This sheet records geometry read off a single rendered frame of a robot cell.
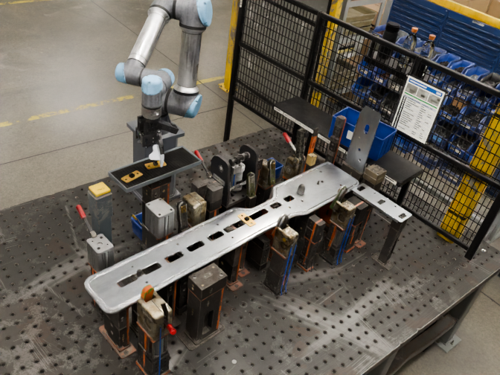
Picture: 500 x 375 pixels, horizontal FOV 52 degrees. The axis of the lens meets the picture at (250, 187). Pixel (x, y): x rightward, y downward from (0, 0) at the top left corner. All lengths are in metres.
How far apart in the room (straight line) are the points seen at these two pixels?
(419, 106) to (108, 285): 1.69
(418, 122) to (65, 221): 1.80
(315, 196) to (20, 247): 1.36
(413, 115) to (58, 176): 2.59
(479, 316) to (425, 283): 1.10
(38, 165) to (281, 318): 2.56
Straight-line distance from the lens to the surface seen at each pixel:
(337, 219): 2.34
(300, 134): 2.41
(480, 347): 3.47
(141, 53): 2.10
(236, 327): 2.15
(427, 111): 2.66
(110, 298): 1.84
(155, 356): 1.90
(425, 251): 2.77
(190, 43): 2.26
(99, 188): 2.02
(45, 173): 4.10
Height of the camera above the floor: 2.40
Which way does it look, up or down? 37 degrees down
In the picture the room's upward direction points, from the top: 9 degrees clockwise
